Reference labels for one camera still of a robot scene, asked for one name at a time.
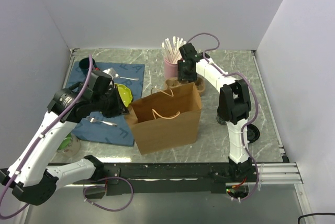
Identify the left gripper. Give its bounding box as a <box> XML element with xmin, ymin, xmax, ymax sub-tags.
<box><xmin>92</xmin><ymin>84</ymin><xmax>130</xmax><ymax>118</ymax></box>

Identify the brown paper bag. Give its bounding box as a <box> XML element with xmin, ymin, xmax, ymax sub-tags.
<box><xmin>125</xmin><ymin>83</ymin><xmax>202</xmax><ymax>155</ymax></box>

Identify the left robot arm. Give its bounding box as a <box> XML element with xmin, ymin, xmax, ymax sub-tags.
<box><xmin>1</xmin><ymin>70</ymin><xmax>128</xmax><ymax>206</ymax></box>

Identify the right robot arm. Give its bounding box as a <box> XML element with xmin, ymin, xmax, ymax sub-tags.
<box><xmin>177</xmin><ymin>43</ymin><xmax>251</xmax><ymax>182</ymax></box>

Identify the pink straw holder cup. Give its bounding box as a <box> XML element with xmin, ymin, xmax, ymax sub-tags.
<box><xmin>164</xmin><ymin>59</ymin><xmax>178</xmax><ymax>79</ymax></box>

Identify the green polka dot plate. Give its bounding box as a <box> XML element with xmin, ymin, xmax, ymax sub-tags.
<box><xmin>115</xmin><ymin>83</ymin><xmax>133</xmax><ymax>107</ymax></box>

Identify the white paper straws bundle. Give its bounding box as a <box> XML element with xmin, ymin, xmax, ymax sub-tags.
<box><xmin>161</xmin><ymin>36</ymin><xmax>186</xmax><ymax>64</ymax></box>

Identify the brown pulp cup carrier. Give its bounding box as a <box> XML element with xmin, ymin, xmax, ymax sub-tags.
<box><xmin>164</xmin><ymin>76</ymin><xmax>206</xmax><ymax>96</ymax></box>

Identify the blue letter placemat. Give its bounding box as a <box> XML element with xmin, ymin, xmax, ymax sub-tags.
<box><xmin>72</xmin><ymin>62</ymin><xmax>145</xmax><ymax>147</ymax></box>

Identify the silver fork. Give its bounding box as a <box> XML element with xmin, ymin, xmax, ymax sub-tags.
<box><xmin>85</xmin><ymin>117</ymin><xmax>118</xmax><ymax>127</ymax></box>

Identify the silver spoon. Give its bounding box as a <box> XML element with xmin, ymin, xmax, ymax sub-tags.
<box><xmin>103</xmin><ymin>68</ymin><xmax>139</xmax><ymax>81</ymax></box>

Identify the dark green mug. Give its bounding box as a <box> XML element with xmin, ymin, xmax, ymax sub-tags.
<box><xmin>79</xmin><ymin>58</ymin><xmax>99</xmax><ymax>75</ymax></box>

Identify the green cup at edge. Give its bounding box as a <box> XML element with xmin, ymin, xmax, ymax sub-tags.
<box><xmin>57</xmin><ymin>132</ymin><xmax>81</xmax><ymax>157</ymax></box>

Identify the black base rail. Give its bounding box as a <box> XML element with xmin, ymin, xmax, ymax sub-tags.
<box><xmin>72</xmin><ymin>162</ymin><xmax>259</xmax><ymax>196</ymax></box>

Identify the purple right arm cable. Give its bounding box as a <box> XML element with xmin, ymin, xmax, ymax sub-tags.
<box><xmin>186</xmin><ymin>32</ymin><xmax>260</xmax><ymax>203</ymax></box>

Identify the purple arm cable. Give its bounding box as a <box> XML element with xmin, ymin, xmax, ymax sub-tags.
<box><xmin>0</xmin><ymin>54</ymin><xmax>134</xmax><ymax>219</ymax></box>
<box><xmin>186</xmin><ymin>32</ymin><xmax>260</xmax><ymax>203</ymax></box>

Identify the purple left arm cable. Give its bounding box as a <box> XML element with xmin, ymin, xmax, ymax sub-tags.
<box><xmin>0</xmin><ymin>54</ymin><xmax>134</xmax><ymax>219</ymax></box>

